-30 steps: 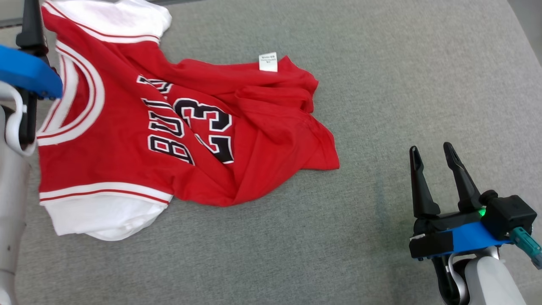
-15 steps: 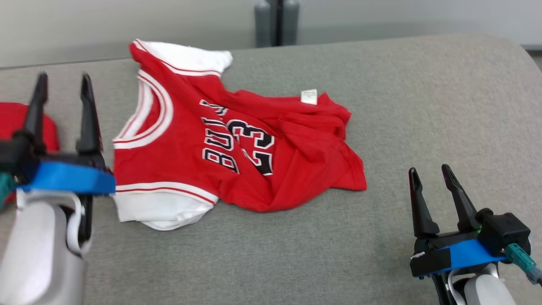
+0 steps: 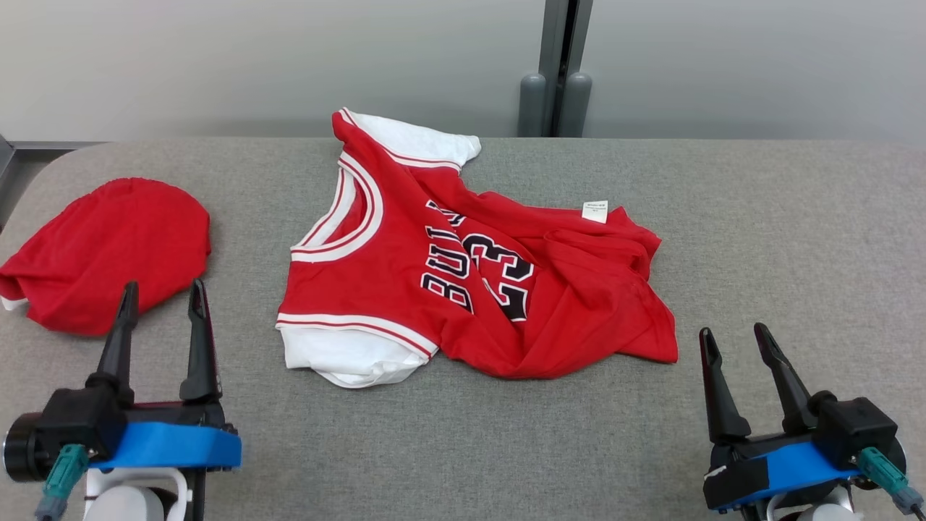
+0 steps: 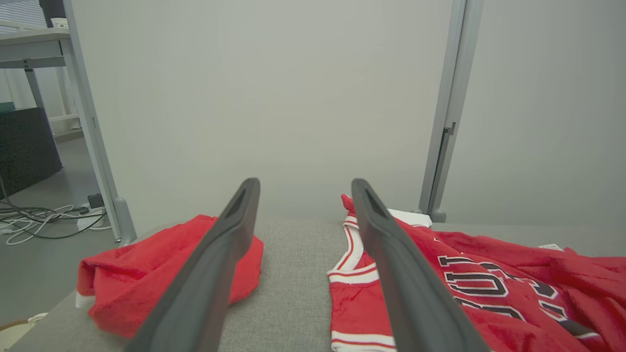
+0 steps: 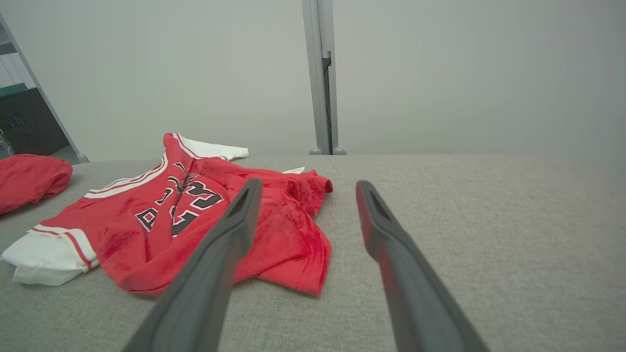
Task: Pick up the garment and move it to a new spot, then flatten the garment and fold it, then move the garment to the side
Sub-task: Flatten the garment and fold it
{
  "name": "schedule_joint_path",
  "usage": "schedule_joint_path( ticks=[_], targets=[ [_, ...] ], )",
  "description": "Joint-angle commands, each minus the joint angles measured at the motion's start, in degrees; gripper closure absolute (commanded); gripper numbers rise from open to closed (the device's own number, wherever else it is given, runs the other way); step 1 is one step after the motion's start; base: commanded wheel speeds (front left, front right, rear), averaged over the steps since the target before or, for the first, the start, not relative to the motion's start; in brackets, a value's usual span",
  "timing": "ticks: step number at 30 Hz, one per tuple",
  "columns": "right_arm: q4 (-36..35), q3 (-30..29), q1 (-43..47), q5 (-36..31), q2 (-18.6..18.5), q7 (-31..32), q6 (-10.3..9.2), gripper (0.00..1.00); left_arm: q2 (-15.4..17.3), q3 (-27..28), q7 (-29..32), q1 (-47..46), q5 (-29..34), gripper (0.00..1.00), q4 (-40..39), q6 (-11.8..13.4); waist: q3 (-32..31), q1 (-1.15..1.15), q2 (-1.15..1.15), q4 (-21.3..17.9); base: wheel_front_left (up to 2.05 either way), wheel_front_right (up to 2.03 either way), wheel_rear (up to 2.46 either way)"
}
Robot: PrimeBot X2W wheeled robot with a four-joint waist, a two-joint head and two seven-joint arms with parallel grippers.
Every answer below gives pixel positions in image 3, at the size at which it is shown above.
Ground teal connector camera cable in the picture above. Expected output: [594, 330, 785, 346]
[857, 446, 926, 516]
[35, 444, 90, 521]

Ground left gripper body black blue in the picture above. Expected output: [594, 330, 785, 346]
[4, 402, 243, 483]

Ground teal connector right camera cable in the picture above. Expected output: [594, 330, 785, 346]
[857, 446, 926, 516]

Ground grey partition post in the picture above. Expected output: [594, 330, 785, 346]
[517, 0, 595, 138]

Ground red shorts with white trim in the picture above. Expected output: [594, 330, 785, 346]
[0, 177, 213, 338]

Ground right gripper body black blue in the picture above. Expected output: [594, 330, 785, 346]
[703, 428, 866, 514]

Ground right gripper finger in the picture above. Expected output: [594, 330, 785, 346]
[754, 323, 818, 436]
[699, 327, 752, 444]

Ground teal connector left camera cable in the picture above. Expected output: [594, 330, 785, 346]
[35, 444, 90, 521]

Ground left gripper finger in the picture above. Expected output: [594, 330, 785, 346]
[87, 281, 140, 400]
[179, 279, 223, 404]

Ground red white basketball jersey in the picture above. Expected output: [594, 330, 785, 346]
[275, 107, 679, 390]

